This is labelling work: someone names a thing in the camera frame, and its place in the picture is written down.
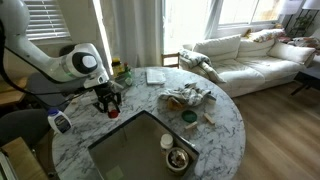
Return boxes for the white folded paper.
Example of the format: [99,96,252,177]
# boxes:
[145,67,167,86]

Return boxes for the grey patterned blanket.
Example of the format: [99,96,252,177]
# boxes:
[178,48,228,85]

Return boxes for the black coffee table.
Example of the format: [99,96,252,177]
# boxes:
[289,64,320,98]

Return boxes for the green bottle with red cap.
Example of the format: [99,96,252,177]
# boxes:
[123,61,132,77]

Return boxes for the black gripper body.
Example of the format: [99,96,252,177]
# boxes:
[94,82,118,103]

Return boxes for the brown bread rolls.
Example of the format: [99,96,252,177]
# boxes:
[166,96,186,112]

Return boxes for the wooden desk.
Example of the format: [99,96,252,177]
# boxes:
[0,77,30,108]

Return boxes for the navy cardboard box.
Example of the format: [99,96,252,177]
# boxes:
[87,109,201,180]

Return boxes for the wooden chair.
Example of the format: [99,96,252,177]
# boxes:
[160,51,181,69]

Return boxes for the white lamp shade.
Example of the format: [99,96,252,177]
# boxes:
[301,0,320,11]
[278,0,303,16]

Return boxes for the plant on black stand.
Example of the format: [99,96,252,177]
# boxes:
[287,13,317,38]

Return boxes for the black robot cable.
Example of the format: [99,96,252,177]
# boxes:
[0,18,98,101]

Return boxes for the small jar with orange lid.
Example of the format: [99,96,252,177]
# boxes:
[107,108,120,120]

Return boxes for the white sheer curtain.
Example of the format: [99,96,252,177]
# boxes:
[98,0,165,69]

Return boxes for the white window blinds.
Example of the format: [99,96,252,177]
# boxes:
[21,0,73,42]

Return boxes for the floral patterned pillow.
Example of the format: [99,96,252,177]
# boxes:
[247,27,287,44]

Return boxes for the bowl with contents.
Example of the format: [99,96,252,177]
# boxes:
[165,146,190,177]

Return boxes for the white bottle with blue cap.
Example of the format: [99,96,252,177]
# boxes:
[46,107,74,136]

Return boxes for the green round lid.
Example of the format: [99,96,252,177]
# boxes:
[180,109,199,124]

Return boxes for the dark office chair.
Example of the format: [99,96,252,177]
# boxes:
[0,108,54,149]

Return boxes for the white sofa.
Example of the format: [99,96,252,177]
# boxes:
[181,33,317,99]

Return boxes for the brown jar with yellow lid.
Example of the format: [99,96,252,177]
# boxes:
[111,57,123,78]

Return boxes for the striped grey white cloth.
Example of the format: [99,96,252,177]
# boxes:
[157,82,218,108]

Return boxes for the floral cushion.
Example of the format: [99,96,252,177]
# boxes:
[287,35,320,52]

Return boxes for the green sticky note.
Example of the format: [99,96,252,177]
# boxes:
[105,164,125,180]

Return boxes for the grey chair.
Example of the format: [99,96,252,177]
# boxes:
[26,44,101,111]

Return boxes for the small white jar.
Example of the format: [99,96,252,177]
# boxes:
[159,133,175,157]

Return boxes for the light wooden furniture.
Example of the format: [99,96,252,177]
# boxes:
[0,135,51,180]

